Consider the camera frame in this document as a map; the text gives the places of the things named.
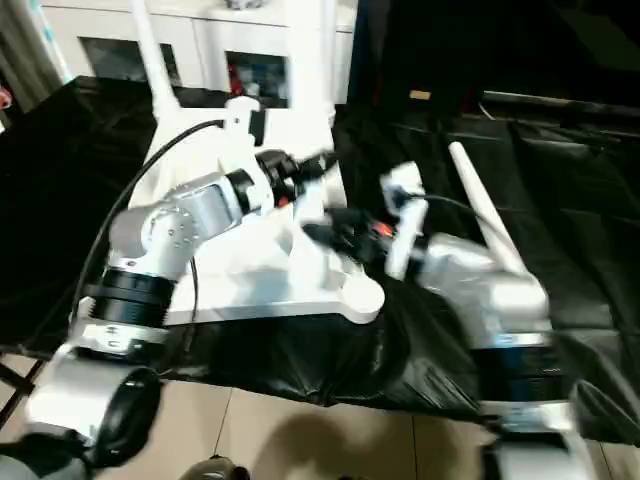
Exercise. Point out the white plastic table leg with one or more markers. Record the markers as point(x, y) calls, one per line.
point(150, 50)
point(480, 200)
point(328, 60)
point(307, 100)

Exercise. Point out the white plastic table top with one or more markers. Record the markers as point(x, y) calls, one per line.
point(260, 285)

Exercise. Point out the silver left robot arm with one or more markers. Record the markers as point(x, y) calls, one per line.
point(200, 207)

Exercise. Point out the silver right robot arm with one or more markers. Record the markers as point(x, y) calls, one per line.
point(500, 290)

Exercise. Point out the small tan box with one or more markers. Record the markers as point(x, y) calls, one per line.
point(420, 94)

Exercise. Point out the white glass door cabinet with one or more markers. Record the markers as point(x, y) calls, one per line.
point(200, 30)

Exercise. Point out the dark patterned bundle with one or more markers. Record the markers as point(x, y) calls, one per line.
point(242, 2)

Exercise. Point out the black glossy mat cloth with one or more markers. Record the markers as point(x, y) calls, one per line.
point(75, 200)

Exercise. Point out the grey rounded object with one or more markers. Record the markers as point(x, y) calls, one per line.
point(215, 470)

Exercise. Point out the grey curtain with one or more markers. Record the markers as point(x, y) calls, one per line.
point(25, 55)

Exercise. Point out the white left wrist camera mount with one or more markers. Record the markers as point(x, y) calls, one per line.
point(240, 140)

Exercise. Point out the black folding table frame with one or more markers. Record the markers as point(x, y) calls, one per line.
point(17, 380)

